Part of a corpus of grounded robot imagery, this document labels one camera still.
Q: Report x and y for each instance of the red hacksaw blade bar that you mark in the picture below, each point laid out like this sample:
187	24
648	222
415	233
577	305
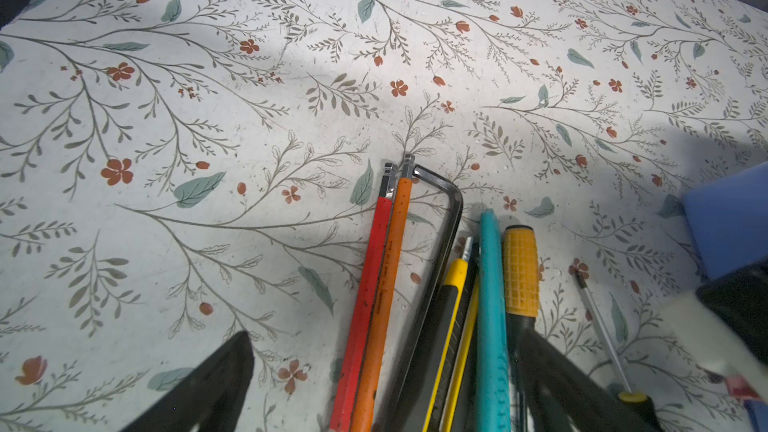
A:
351	370

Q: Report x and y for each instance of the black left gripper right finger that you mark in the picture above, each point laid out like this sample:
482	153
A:
560	397

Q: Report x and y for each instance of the orange handle screwdriver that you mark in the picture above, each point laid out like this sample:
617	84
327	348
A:
521	296

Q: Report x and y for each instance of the white blue tool box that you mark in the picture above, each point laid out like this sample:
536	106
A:
728	221

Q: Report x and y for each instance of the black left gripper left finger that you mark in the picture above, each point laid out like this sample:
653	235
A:
210	398

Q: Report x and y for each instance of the teal handle tool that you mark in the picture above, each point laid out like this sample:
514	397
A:
492	395

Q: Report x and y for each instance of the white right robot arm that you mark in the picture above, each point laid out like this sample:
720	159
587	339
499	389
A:
723	325

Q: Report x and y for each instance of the orange hacksaw blade bar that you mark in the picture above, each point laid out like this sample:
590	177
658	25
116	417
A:
363	415

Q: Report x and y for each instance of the black yellow small screwdriver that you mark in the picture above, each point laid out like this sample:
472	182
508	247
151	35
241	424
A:
639	402

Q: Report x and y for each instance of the yellow black utility knife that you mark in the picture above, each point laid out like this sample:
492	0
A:
419	407

